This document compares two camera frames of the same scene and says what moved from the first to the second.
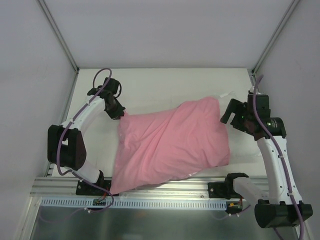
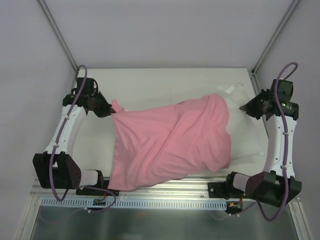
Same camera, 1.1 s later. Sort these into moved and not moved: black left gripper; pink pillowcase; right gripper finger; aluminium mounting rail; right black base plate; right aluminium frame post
Moved: black left gripper; right gripper finger
Not moved: right black base plate; aluminium mounting rail; pink pillowcase; right aluminium frame post
